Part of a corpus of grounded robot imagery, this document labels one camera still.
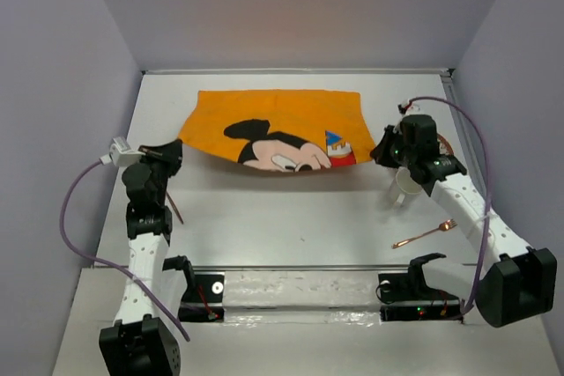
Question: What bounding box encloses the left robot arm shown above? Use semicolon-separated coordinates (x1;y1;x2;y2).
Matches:
99;137;196;375

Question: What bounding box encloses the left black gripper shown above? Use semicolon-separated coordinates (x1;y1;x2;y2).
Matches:
130;137;180;205

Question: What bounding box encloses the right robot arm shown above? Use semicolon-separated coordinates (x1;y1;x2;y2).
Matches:
370;114;557;328

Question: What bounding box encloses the copper fork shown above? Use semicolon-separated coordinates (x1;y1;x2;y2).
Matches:
391;219;457;249

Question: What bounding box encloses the orange Mickey Mouse cloth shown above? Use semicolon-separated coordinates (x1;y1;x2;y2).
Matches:
178;90;375;173

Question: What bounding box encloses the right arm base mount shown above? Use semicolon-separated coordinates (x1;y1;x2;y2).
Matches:
375;273;461;322

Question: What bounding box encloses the floral patterned plate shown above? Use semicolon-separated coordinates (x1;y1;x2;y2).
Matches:
437;134;455;156

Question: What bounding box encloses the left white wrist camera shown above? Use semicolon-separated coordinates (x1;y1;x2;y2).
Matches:
100;136;145;167

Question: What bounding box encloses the copper knife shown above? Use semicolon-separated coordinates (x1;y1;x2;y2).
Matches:
167;192;184;225

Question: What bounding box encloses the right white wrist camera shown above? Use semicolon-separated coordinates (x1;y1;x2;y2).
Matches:
397;100;421;116

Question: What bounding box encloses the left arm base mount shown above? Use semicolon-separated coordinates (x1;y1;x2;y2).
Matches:
178;272;226;323

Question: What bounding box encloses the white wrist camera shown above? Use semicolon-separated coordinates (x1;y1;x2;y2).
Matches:
100;136;145;167
397;100;421;116

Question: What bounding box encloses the white ceramic mug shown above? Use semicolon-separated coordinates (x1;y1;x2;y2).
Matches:
387;167;423;208

